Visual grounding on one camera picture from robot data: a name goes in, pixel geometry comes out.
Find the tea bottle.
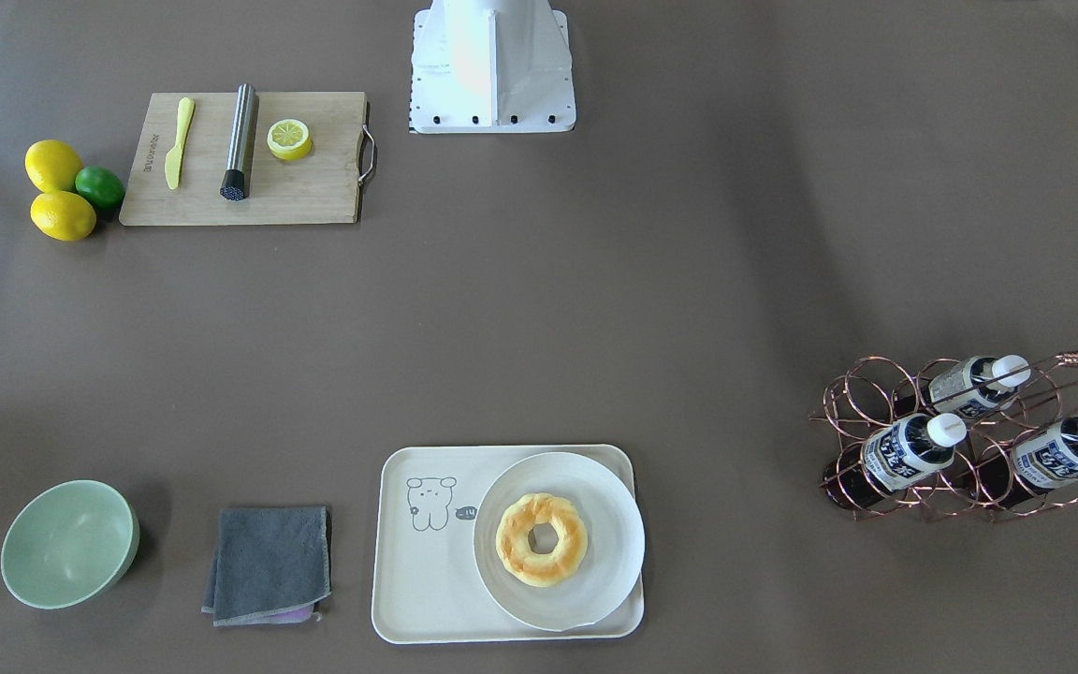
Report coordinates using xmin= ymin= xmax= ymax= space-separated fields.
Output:
xmin=893 ymin=355 xmax=1032 ymax=421
xmin=972 ymin=417 xmax=1078 ymax=509
xmin=823 ymin=413 xmax=968 ymax=511

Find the cream serving tray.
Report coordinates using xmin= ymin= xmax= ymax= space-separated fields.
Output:
xmin=371 ymin=444 xmax=646 ymax=644

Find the white round plate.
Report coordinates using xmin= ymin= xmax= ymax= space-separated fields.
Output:
xmin=473 ymin=451 xmax=646 ymax=632

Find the wooden cutting board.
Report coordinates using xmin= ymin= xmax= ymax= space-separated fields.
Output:
xmin=119 ymin=91 xmax=372 ymax=226

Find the half lemon slice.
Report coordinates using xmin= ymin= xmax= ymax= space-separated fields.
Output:
xmin=266 ymin=118 xmax=313 ymax=162

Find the steel cylinder muddler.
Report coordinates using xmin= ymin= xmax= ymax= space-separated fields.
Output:
xmin=219 ymin=82 xmax=258 ymax=201

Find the grey folded cloth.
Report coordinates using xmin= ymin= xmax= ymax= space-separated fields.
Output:
xmin=201 ymin=505 xmax=332 ymax=628

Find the yellow plastic knife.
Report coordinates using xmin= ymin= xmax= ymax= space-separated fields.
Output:
xmin=164 ymin=95 xmax=196 ymax=191

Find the green lime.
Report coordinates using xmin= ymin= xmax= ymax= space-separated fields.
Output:
xmin=74 ymin=166 xmax=125 ymax=211

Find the lower yellow lemon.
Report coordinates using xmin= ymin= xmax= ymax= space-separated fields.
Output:
xmin=30 ymin=191 xmax=98 ymax=242

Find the yellow lemon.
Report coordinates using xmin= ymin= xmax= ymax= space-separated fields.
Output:
xmin=30 ymin=191 xmax=98 ymax=242
xmin=24 ymin=139 xmax=84 ymax=193

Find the light green bowl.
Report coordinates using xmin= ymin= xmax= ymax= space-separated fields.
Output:
xmin=0 ymin=479 xmax=140 ymax=610

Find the upper yellow lemon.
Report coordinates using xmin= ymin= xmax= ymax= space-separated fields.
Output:
xmin=24 ymin=139 xmax=84 ymax=193

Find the glazed ring donut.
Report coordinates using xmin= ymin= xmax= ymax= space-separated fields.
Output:
xmin=495 ymin=493 xmax=588 ymax=588

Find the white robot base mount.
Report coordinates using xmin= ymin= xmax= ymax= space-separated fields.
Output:
xmin=407 ymin=1 xmax=577 ymax=134

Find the copper wire bottle rack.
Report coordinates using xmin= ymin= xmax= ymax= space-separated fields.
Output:
xmin=814 ymin=350 xmax=1078 ymax=521

